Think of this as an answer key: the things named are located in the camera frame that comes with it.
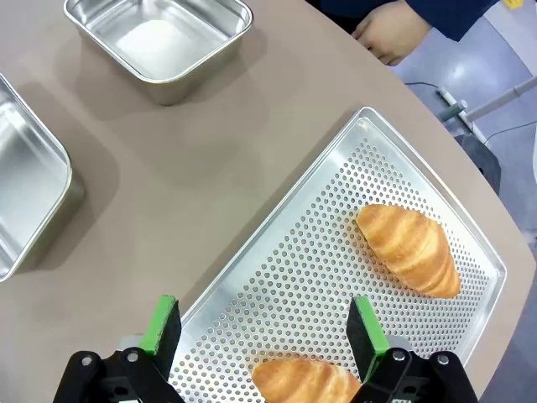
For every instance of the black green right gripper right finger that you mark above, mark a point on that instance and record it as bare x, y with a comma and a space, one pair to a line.
365, 331

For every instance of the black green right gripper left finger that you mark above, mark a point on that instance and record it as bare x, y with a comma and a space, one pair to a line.
165, 331

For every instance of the golden croissant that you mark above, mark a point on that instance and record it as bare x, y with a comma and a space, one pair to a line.
407, 252
302, 382

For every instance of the person's left forearm navy sleeve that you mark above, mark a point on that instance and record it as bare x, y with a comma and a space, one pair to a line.
453, 17

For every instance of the open stainless steel container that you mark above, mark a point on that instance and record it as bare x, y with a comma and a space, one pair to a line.
159, 42

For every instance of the person's left hand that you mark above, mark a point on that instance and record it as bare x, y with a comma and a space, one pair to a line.
390, 33

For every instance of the perforated aluminium baking tray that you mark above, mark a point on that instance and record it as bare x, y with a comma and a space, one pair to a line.
293, 273

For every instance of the black base block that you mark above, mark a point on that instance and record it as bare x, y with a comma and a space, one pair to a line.
482, 161

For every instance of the person torso navy jacket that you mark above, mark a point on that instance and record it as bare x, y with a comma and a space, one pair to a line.
335, 10

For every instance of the yellow floor marker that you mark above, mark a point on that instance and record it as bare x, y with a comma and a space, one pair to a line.
514, 3

